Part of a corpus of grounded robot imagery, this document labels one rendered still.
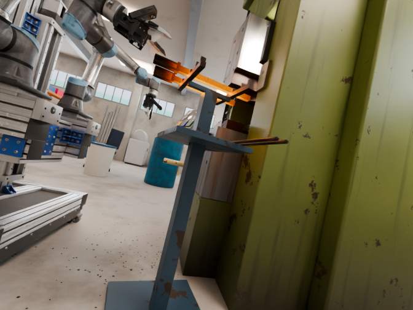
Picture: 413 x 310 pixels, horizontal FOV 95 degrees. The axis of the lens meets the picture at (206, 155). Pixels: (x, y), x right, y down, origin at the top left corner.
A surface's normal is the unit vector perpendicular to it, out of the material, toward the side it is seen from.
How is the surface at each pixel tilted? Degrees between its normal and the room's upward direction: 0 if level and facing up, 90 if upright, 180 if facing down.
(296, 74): 90
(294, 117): 90
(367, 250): 90
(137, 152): 90
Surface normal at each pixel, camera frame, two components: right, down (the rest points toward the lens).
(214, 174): 0.24, 0.00
